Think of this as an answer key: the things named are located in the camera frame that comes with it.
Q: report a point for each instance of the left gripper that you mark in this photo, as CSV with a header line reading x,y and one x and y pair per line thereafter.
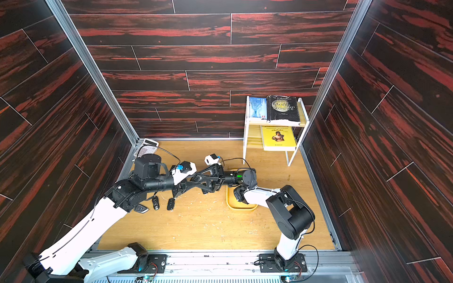
x,y
180,187

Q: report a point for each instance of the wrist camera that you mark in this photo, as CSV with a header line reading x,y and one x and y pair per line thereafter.
x,y
183,171
212,159

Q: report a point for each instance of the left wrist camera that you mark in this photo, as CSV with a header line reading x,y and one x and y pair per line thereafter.
x,y
183,171

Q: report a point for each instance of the white calculator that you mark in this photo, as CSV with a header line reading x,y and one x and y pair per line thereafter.
x,y
148,146

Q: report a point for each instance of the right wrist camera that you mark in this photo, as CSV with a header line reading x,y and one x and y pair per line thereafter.
x,y
212,159

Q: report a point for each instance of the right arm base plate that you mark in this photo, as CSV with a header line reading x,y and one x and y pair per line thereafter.
x,y
273,263

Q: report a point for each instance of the black silver car key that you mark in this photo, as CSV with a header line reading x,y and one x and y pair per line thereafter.
x,y
139,208

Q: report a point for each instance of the yellow storage tray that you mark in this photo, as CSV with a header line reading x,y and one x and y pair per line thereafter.
x,y
240,203

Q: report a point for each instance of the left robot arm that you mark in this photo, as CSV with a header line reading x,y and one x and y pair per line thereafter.
x,y
63,262

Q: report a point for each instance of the blue white book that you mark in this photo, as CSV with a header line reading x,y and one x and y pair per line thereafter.
x,y
257,108

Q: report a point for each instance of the yellow paperback book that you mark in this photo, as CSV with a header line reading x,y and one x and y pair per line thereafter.
x,y
278,138

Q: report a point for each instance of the black hardcover book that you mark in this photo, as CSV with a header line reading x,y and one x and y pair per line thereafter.
x,y
283,110

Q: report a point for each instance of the white wire shelf rack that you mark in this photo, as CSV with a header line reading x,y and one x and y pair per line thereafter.
x,y
275,124

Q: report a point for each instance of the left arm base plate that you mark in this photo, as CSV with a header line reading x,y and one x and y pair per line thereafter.
x,y
153,264

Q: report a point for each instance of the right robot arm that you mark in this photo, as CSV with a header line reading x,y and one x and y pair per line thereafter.
x,y
292,215

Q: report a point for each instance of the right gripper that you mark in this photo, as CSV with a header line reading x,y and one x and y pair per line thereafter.
x,y
217,178

